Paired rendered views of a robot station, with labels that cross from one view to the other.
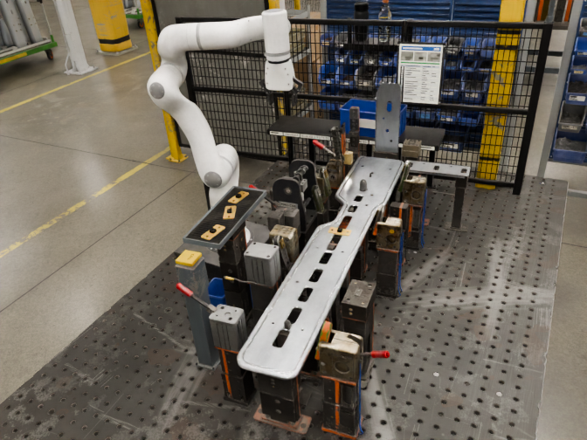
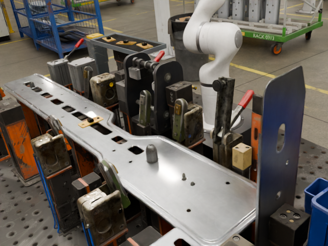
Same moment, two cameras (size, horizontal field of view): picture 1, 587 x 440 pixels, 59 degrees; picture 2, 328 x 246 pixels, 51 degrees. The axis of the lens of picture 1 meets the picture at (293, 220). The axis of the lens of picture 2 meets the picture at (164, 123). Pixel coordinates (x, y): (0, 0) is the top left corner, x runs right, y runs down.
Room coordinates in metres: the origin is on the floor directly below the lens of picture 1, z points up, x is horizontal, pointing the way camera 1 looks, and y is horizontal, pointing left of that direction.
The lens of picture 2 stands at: (2.36, -0.97, 1.53)
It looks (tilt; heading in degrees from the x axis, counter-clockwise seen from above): 28 degrees down; 119
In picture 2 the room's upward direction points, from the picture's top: 6 degrees counter-clockwise
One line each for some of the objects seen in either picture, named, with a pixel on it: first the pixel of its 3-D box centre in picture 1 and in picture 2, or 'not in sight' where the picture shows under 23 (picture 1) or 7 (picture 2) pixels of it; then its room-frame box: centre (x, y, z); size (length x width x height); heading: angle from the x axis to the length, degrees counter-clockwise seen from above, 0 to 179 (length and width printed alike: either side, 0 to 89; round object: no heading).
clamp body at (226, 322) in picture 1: (233, 356); (66, 95); (1.15, 0.22, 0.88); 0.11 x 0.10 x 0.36; 66
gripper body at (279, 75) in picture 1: (279, 72); not in sight; (1.83, 0.01, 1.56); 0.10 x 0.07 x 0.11; 66
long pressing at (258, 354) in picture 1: (340, 236); (86, 122); (1.61, -0.17, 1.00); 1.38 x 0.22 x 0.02; 156
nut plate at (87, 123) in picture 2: (339, 230); (90, 120); (1.63, -0.17, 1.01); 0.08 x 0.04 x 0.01; 66
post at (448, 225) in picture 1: (459, 201); not in sight; (2.05, -0.77, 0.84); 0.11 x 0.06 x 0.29; 66
